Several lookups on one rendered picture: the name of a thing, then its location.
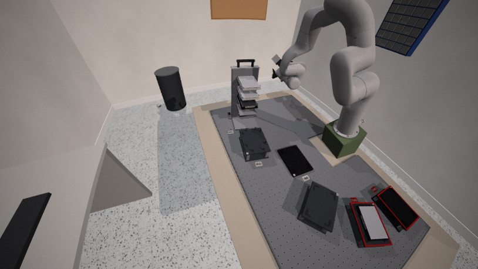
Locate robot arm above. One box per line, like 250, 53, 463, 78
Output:
272, 0, 380, 139

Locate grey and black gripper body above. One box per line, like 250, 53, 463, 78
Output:
275, 68, 281, 80

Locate white microplate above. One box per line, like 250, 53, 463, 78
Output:
237, 76, 261, 90
237, 86, 260, 100

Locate black microplate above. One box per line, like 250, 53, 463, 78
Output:
237, 95, 258, 110

